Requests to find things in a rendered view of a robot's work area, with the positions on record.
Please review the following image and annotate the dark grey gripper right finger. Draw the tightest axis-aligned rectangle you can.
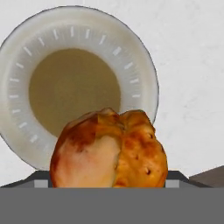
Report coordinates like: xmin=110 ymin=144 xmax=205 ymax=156
xmin=164 ymin=170 xmax=212 ymax=189

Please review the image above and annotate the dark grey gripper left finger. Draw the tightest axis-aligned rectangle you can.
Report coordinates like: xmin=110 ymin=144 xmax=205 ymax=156
xmin=0 ymin=170 xmax=54 ymax=189

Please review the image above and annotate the browned chicken drumstick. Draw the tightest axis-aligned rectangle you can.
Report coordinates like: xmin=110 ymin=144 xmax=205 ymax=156
xmin=49 ymin=107 xmax=169 ymax=189

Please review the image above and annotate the dark brown flat object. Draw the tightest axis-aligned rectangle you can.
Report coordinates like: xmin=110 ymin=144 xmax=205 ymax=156
xmin=188 ymin=165 xmax=224 ymax=189

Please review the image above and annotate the white plate with beige centre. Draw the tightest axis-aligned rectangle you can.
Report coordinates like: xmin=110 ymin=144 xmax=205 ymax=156
xmin=0 ymin=4 xmax=160 ymax=172

